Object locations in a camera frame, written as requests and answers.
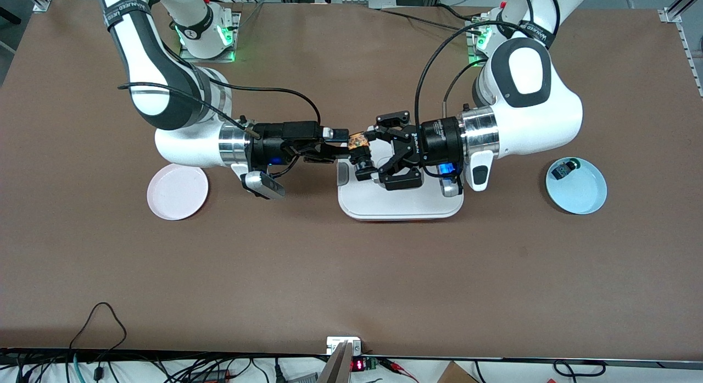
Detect orange push-button switch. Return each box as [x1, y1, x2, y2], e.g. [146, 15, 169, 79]
[348, 130, 381, 181]

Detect white lidded storage box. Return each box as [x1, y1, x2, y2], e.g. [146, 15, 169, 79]
[336, 138, 465, 223]

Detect pink round plate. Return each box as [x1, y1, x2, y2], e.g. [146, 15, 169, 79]
[147, 163, 209, 221]

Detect small dark blue part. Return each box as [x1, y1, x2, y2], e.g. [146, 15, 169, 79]
[551, 159, 582, 180]

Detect light blue round plate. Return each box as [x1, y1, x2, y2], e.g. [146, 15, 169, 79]
[545, 157, 608, 215]

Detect red clip leads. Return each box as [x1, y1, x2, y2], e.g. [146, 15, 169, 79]
[379, 358, 419, 383]

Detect brown cardboard piece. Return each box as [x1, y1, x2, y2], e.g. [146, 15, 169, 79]
[437, 361, 478, 383]

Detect grey aluminium bar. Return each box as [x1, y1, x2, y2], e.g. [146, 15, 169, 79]
[317, 341, 353, 383]

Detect black power adapter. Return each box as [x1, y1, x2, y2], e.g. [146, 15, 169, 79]
[189, 369, 231, 383]

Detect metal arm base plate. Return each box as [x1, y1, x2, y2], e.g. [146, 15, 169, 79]
[466, 18, 490, 69]
[178, 12, 241, 63]

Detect long black cable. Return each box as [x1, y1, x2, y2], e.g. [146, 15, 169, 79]
[379, 8, 481, 35]

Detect small white metal bracket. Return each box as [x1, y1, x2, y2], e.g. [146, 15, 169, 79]
[326, 336, 363, 356]

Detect thin black looped cable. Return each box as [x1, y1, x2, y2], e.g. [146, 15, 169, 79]
[69, 302, 128, 353]

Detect black coiled cable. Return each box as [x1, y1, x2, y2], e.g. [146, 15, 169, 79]
[554, 360, 607, 378]

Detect aluminium profile with bracket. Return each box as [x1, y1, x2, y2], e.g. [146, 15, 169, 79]
[662, 0, 703, 24]

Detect perforated metal rail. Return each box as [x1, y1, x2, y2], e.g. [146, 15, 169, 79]
[677, 20, 703, 98]

